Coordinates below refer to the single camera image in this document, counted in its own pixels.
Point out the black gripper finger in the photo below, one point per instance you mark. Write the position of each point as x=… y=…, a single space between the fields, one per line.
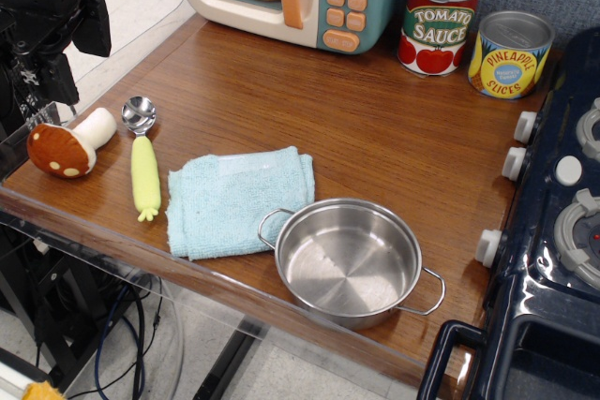
x=56 y=80
x=93 y=33

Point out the spoon with yellow-green handle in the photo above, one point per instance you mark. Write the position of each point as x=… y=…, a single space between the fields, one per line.
x=138 y=115

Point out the light blue towel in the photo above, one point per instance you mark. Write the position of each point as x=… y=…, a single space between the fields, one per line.
x=218 y=202

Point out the stainless steel pan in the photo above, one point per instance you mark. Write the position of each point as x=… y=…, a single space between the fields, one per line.
x=350 y=261

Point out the plush brown mushroom toy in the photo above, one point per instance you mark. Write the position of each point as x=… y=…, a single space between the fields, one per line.
x=70 y=153

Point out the tomato sauce can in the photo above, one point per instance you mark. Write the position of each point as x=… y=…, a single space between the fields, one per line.
x=434 y=34

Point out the pineapple slices can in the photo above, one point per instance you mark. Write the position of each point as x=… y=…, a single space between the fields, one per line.
x=510 y=53

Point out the white stove knob middle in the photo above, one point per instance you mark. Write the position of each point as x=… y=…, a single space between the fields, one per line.
x=513 y=162

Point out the white stove knob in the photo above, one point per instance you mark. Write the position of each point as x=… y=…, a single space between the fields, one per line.
x=524 y=126
x=487 y=247
x=513 y=162

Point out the white stove knob upper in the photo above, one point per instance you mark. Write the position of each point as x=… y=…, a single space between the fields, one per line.
x=524 y=126

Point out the white stove knob lower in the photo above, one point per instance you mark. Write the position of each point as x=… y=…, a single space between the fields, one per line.
x=487 y=247

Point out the dark blue toy stove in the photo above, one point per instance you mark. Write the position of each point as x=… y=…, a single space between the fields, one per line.
x=540 y=338

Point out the black table frame leg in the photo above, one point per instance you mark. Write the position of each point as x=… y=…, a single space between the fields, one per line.
x=225 y=367

